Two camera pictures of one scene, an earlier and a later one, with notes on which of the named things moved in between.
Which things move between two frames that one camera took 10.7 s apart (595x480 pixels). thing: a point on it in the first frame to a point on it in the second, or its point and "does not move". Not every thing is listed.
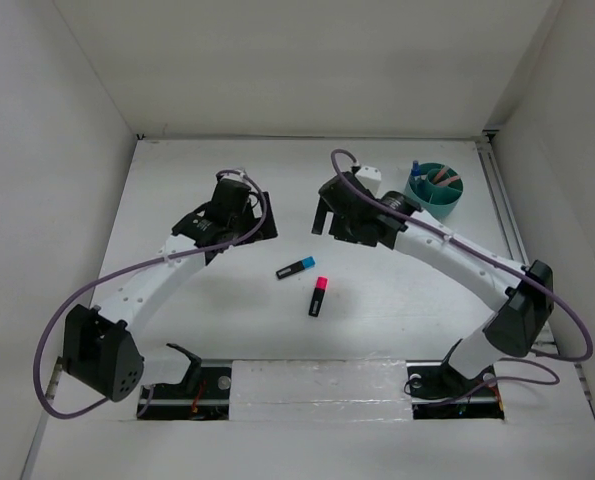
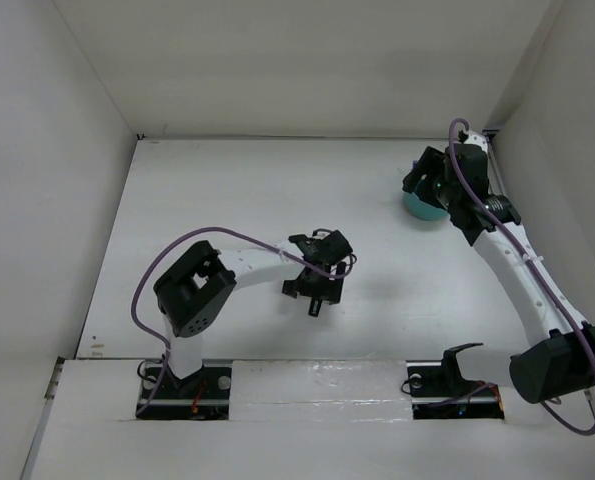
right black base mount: x=439 y=392 does not move
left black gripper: x=267 y=230 to x=327 y=291
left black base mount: x=203 y=394 does not move
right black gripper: x=339 y=229 to x=431 y=162
